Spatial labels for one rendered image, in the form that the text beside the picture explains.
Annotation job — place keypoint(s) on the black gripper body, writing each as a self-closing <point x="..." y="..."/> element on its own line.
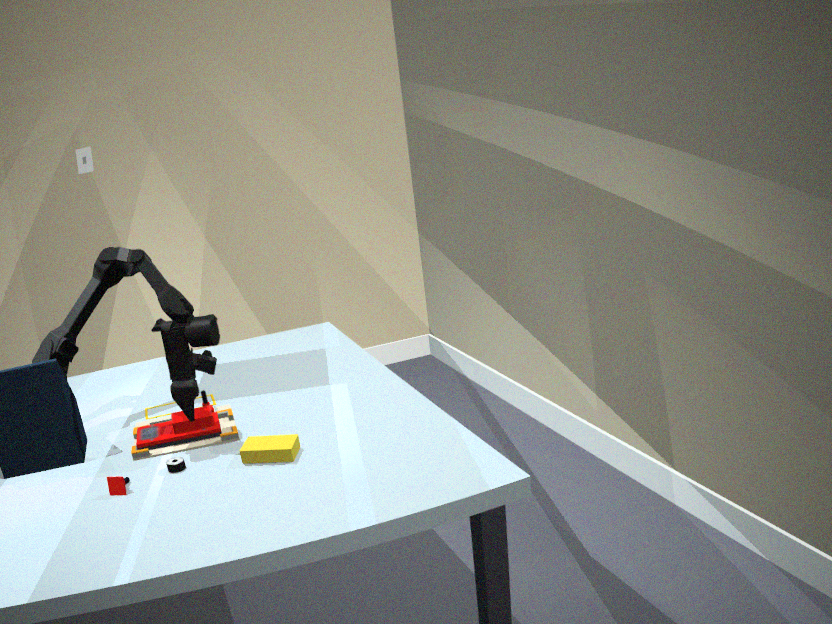
<point x="184" y="385"/>

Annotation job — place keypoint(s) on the yellow rectangular block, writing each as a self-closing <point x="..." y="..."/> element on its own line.
<point x="270" y="449"/>

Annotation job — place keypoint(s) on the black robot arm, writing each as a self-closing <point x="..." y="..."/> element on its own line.
<point x="111" y="266"/>

